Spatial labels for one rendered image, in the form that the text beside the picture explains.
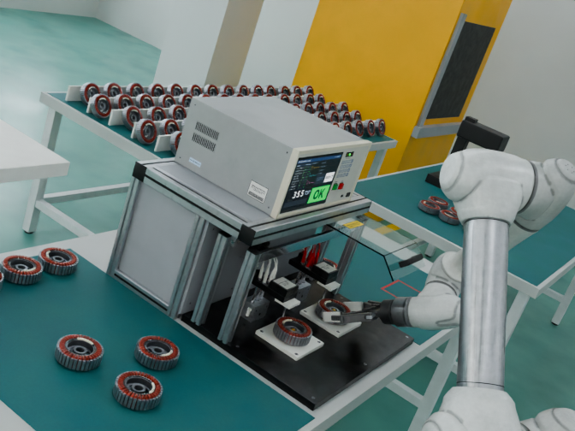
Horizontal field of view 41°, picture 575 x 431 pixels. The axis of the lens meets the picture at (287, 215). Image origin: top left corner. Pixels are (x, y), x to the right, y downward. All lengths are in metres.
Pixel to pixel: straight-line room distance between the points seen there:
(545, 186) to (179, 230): 0.97
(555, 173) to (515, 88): 5.58
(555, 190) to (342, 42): 4.29
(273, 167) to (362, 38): 3.92
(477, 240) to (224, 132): 0.80
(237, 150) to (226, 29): 3.97
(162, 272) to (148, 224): 0.14
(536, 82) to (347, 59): 2.08
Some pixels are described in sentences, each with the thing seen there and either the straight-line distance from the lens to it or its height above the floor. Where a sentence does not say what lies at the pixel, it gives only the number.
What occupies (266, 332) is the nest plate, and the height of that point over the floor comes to 0.78.
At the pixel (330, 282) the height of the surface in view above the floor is 0.88.
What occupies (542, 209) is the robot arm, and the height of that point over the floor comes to 1.44.
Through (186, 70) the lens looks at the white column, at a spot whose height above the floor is 0.55.
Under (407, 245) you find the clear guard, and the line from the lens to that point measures 2.45.
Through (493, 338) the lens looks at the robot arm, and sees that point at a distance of 1.73.
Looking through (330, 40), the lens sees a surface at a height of 1.13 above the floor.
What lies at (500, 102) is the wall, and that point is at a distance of 7.48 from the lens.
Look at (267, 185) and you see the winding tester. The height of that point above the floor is 1.19.
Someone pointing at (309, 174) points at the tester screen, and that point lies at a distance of 2.16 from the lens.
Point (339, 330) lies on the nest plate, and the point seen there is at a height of 0.78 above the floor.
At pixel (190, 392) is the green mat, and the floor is 0.75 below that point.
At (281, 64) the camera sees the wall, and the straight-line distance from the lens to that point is 8.51.
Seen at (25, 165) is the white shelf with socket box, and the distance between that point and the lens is 1.77.
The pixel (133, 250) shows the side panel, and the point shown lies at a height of 0.86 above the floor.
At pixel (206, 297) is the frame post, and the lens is 2.15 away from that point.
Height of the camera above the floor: 1.86
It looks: 20 degrees down
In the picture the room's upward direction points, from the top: 19 degrees clockwise
